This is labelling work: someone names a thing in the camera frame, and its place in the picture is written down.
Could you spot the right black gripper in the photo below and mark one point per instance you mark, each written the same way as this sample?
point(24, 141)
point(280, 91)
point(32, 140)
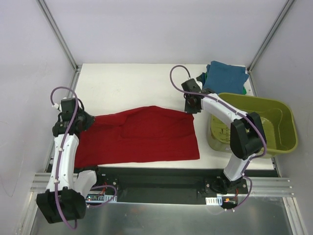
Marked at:
point(187, 105)

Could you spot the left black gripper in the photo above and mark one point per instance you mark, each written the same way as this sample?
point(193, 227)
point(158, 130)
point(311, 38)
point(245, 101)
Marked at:
point(87, 120)

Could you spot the red t shirt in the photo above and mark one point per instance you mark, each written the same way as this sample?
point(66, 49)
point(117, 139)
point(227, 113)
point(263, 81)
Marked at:
point(140, 135)

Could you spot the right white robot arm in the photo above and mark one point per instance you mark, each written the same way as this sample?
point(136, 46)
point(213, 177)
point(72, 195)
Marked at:
point(247, 136)

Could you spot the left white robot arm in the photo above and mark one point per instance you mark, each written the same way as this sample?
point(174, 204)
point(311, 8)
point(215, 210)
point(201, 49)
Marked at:
point(64, 198)

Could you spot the folded dark green t shirt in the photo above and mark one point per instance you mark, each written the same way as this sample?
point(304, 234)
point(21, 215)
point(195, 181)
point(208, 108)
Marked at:
point(200, 78)

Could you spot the folded blue t shirt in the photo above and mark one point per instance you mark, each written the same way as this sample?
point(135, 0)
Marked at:
point(216, 66)

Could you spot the olive green plastic basket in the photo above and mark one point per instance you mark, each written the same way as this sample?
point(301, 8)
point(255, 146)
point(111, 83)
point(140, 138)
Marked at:
point(276, 117)

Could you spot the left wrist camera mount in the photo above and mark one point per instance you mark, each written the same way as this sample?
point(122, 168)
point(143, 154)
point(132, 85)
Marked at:
point(56, 106)

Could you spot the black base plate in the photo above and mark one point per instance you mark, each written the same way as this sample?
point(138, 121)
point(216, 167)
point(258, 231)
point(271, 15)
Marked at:
point(161, 185)

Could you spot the left white cable duct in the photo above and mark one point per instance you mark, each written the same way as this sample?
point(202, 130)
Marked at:
point(96, 198)

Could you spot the white cable duct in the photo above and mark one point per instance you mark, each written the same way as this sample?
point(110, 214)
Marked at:
point(96, 198)
point(214, 201)

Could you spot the right white cable duct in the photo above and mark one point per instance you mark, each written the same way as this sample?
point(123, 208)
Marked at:
point(214, 201)

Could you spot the left aluminium frame post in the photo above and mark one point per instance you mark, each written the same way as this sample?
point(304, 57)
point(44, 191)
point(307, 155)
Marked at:
point(56, 31)

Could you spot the aluminium frame post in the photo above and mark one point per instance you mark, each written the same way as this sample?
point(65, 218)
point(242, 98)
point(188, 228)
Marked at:
point(271, 33)
point(56, 31)

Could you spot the right aluminium frame post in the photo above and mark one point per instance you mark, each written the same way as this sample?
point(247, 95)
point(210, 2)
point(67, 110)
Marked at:
point(271, 33)

